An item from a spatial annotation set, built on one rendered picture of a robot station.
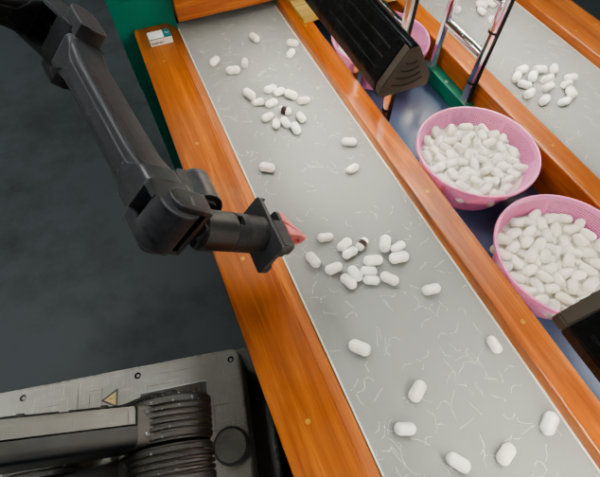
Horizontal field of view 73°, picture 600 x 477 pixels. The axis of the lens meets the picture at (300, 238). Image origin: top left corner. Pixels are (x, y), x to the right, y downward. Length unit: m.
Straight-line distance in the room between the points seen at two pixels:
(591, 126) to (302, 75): 0.71
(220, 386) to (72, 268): 1.01
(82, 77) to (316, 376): 0.56
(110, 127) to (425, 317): 0.58
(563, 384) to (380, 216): 0.42
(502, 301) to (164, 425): 0.59
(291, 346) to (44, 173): 1.71
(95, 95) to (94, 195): 1.38
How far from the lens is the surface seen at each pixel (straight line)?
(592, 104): 1.28
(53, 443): 0.66
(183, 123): 1.00
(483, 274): 0.81
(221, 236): 0.54
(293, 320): 0.70
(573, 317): 0.46
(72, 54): 0.72
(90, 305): 1.72
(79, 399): 1.08
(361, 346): 0.70
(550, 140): 1.08
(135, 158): 0.54
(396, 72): 0.60
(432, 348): 0.75
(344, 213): 0.84
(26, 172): 2.24
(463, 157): 1.02
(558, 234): 0.96
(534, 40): 1.42
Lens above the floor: 1.43
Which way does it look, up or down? 59 degrees down
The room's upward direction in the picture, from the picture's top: straight up
